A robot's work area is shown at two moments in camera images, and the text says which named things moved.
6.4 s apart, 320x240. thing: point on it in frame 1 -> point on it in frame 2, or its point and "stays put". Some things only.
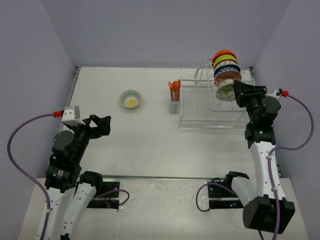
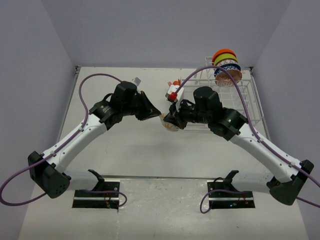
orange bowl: (222, 52) stays put
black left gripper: (103, 124) -> (149, 110)
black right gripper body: (251, 101) -> (184, 112)
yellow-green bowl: (225, 57) stays put
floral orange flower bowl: (225, 90) -> (167, 125)
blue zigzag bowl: (226, 68) stays put
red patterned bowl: (226, 75) stays put
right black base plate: (222, 197) stays put
